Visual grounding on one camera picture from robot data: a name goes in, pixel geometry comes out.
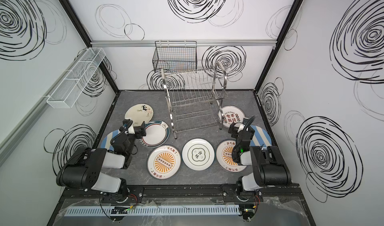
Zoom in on aluminium wall rail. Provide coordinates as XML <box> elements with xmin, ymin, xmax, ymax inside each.
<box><xmin>91</xmin><ymin>39</ymin><xmax>277</xmax><ymax>47</ymax></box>

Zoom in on stainless steel dish rack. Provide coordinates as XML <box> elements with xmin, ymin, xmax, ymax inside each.
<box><xmin>161</xmin><ymin>61</ymin><xmax>228</xmax><ymax>139</ymax></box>

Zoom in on cream plate with black drawing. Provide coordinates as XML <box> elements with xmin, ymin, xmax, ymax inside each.
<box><xmin>125</xmin><ymin>103</ymin><xmax>154</xmax><ymax>127</ymax></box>

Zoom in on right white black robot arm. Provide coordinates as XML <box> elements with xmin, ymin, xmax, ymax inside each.
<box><xmin>229</xmin><ymin>123</ymin><xmax>292</xmax><ymax>196</ymax></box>

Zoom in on white plate green cloud outline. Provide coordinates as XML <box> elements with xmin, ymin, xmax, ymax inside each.
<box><xmin>182</xmin><ymin>139</ymin><xmax>215</xmax><ymax>171</ymax></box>

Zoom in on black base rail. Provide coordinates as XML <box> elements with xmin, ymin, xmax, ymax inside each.
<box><xmin>59</xmin><ymin>184</ymin><xmax>304</xmax><ymax>205</ymax></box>

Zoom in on black wire wall basket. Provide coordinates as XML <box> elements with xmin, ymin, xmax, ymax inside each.
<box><xmin>152</xmin><ymin>45</ymin><xmax>198</xmax><ymax>72</ymax></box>

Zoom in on blue striped plate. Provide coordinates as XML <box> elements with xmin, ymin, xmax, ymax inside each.
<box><xmin>100</xmin><ymin>130</ymin><xmax>120</xmax><ymax>151</ymax></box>
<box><xmin>250</xmin><ymin>125</ymin><xmax>272</xmax><ymax>149</ymax></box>

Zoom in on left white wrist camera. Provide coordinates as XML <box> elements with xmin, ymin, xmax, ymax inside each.
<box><xmin>121</xmin><ymin>119</ymin><xmax>135</xmax><ymax>135</ymax></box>

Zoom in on white plate red characters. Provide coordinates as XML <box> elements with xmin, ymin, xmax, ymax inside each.
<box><xmin>222</xmin><ymin>106</ymin><xmax>245</xmax><ymax>128</ymax></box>

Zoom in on orange sunburst plate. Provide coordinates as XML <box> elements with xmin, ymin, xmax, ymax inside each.
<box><xmin>216</xmin><ymin>140</ymin><xmax>247</xmax><ymax>173</ymax></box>
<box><xmin>147</xmin><ymin>145</ymin><xmax>182</xmax><ymax>180</ymax></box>

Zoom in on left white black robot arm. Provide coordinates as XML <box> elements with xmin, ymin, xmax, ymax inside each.
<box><xmin>56</xmin><ymin>120</ymin><xmax>147</xmax><ymax>200</ymax></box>

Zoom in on white slotted cable duct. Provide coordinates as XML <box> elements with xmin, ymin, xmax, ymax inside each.
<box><xmin>64</xmin><ymin>205</ymin><xmax>241</xmax><ymax>217</ymax></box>

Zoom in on green red rimmed white plate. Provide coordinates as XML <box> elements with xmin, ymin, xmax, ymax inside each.
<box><xmin>139</xmin><ymin>120</ymin><xmax>170</xmax><ymax>148</ymax></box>

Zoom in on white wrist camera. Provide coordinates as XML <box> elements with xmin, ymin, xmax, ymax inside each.
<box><xmin>231</xmin><ymin>123</ymin><xmax>248</xmax><ymax>133</ymax></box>
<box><xmin>121</xmin><ymin>119</ymin><xmax>135</xmax><ymax>135</ymax></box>

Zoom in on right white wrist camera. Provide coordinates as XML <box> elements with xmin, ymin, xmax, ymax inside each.
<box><xmin>231</xmin><ymin>123</ymin><xmax>248</xmax><ymax>133</ymax></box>

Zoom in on white mesh wall shelf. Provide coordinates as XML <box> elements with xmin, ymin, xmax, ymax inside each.
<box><xmin>47</xmin><ymin>48</ymin><xmax>106</xmax><ymax>109</ymax></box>

